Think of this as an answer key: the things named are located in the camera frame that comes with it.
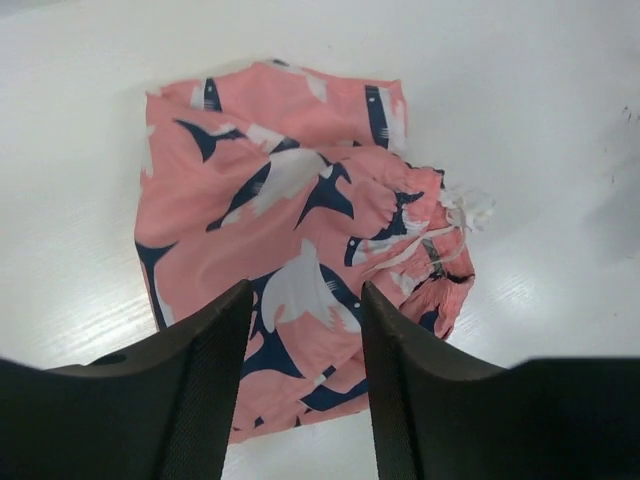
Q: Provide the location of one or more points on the pink shark print shorts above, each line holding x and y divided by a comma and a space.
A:
295, 180

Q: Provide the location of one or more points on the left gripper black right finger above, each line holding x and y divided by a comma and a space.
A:
440, 413

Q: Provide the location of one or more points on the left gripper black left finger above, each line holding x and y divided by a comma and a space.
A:
160, 408

